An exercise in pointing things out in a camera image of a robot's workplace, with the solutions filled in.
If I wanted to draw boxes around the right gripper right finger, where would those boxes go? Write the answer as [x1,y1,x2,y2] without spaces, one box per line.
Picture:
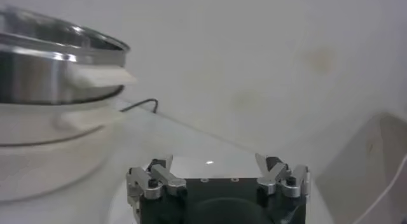
[254,152,312,203]

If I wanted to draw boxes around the stainless steel steamer pot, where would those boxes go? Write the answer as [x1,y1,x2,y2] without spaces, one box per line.
[0,5,138,106]

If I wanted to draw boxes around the black cooker power cable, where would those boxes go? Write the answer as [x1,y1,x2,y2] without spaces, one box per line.
[119,98,159,115]

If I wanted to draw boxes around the white electric cooker base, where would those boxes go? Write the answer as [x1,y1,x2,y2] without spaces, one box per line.
[0,94,128,203]

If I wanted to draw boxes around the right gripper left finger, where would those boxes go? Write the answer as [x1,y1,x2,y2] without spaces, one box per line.
[126,153,188,215]

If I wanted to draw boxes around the white charging cable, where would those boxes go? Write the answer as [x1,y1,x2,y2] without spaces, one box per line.
[352,152,407,224]

